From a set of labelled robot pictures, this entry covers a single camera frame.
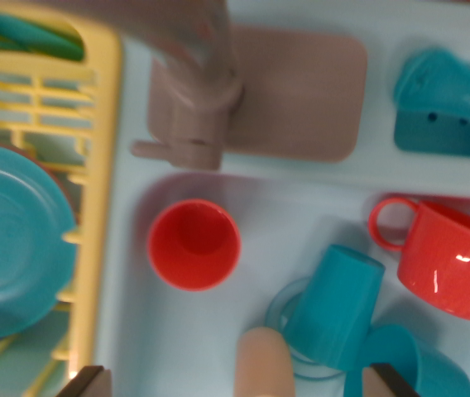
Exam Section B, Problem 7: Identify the yellow dish rack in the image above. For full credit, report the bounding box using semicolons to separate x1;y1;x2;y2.
0;7;123;397

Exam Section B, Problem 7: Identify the red tumbler cup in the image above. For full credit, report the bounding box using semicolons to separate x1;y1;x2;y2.
146;198;243;293

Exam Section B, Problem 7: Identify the light blue toy sink unit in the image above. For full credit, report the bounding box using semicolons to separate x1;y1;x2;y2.
0;0;470;397

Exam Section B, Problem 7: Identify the grey toy faucet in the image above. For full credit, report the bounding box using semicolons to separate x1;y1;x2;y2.
106;0;368;170

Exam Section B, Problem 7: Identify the teal mug with handle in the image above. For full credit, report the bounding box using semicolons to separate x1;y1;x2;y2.
342;324;470;397

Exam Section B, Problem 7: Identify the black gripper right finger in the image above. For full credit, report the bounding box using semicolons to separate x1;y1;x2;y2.
362;362;420;397

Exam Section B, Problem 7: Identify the red mug with handle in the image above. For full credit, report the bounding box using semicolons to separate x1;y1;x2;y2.
367;197;470;322

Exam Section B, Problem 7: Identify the teal toy plate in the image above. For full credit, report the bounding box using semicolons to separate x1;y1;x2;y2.
0;143;79;341

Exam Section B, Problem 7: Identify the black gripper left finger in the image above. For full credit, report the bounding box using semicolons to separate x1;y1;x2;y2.
55;365;113;397

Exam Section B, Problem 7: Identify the beige detergent bottle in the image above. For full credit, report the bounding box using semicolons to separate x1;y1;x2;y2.
234;326;296;397

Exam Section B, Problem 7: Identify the teal tumbler cup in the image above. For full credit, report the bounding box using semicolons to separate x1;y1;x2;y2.
283;243;386;368

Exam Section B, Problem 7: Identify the green toy cutlery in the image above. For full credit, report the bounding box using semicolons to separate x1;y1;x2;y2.
0;3;85;62

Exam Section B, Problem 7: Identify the teal dish brush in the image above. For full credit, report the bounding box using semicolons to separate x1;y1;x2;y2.
392;47;470;141

